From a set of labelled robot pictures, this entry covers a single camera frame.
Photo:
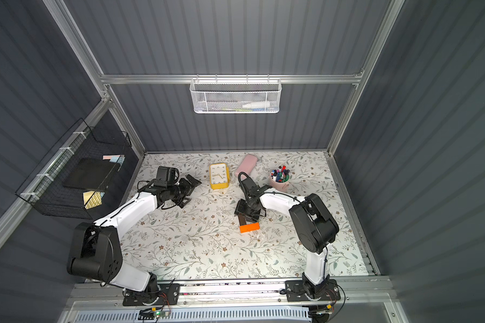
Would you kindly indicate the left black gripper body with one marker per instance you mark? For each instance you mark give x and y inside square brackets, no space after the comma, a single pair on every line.
[185,190]

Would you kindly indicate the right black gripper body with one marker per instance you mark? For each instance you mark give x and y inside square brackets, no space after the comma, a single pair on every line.
[248,210]

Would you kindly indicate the brown building block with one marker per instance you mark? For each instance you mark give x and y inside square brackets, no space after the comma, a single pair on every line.
[242,221]

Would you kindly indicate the orange building block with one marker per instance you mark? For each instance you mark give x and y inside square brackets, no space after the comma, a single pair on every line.
[249,227]

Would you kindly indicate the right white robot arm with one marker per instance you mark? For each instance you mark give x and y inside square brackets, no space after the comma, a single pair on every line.
[315,226]

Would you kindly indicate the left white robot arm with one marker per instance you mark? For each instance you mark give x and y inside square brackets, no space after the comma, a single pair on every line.
[95,251]

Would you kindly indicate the pink pen cup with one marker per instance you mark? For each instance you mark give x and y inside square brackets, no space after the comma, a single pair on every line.
[279,181]

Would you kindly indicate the pink pencil case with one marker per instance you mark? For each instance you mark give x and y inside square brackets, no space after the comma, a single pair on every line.
[247,165]

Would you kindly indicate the floral table mat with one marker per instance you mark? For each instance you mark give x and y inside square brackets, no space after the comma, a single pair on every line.
[203,239]

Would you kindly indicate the pastel sticky notes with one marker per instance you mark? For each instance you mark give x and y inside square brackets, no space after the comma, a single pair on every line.
[119,159]

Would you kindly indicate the yellow sticky notes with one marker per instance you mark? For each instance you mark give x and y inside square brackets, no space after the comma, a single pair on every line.
[92,199]

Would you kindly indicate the black notebook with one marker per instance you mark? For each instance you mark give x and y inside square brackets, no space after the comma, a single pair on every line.
[91,174]

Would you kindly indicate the white marker in basket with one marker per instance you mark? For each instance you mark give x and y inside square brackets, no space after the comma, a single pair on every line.
[263,105]

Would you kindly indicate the small green circuit board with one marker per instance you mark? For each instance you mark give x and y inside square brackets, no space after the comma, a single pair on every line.
[153,314]

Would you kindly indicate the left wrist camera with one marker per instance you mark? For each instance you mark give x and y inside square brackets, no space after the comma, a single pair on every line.
[166,176]

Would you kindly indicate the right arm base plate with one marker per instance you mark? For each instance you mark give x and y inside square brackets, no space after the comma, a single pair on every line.
[296,290]

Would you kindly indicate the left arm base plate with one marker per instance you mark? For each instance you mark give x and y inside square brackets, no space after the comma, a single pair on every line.
[167,294]

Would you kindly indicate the white wire mesh basket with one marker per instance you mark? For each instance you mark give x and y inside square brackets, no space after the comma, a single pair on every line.
[228,98]

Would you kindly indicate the black wire wall basket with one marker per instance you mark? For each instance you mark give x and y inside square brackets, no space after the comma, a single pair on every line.
[44,190]

